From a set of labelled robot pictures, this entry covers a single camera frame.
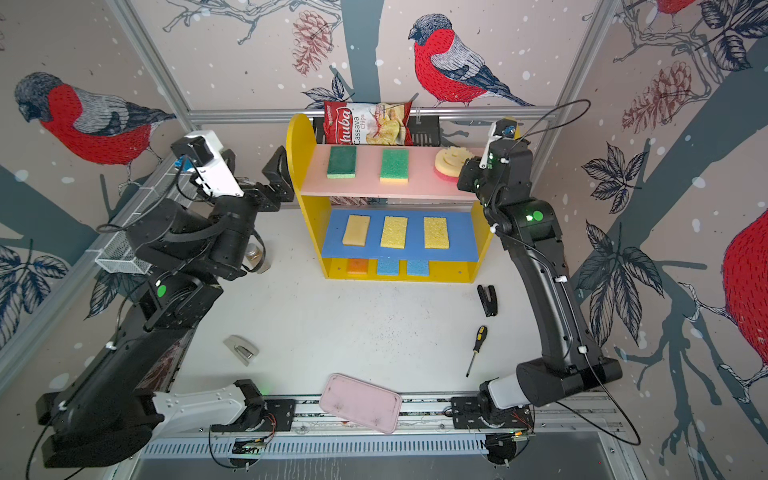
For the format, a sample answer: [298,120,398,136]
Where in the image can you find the black box behind shelf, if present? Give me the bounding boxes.
[312,115,441,147]

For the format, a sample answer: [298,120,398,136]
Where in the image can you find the glass spice jar silver lid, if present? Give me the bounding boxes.
[243,230,270,274]

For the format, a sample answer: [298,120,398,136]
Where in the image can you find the dark green scouring sponge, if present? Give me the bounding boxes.
[326,146,357,179]

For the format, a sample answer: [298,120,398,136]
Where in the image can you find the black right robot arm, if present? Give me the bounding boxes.
[457,138,623,409]

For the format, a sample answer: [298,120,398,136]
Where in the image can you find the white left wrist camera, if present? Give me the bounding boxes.
[171,130,244,198]

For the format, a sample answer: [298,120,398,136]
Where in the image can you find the black binder clip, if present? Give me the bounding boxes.
[477,285,498,317]

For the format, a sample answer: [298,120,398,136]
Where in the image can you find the black yellow screwdriver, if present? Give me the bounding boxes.
[465,325,488,377]

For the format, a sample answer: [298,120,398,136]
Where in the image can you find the blue cellulose sponge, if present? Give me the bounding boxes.
[376,258,400,277]
[407,260,430,277]

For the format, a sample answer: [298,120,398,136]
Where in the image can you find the pink plastic tray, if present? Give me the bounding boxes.
[319,373,402,435]

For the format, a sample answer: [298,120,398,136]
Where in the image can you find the yellow shelf pink blue boards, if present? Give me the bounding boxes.
[286,114,492,283]

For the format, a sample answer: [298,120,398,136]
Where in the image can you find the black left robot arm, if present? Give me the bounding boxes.
[33,147,295,469]

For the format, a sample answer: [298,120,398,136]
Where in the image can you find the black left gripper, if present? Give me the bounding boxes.
[195,145,292,276]

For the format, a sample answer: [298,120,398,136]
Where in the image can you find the beige orange-backed sponge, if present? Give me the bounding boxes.
[342,215,371,247]

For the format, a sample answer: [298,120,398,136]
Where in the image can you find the orange rectangular sponge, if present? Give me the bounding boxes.
[346,259,369,275]

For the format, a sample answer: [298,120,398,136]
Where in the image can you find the light green sponge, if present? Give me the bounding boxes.
[380,149,409,184]

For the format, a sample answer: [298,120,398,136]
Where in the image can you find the red chips bag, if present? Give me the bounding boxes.
[323,101,412,146]

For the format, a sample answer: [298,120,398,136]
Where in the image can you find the yellow smiley round sponge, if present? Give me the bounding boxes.
[433,147,475,184]

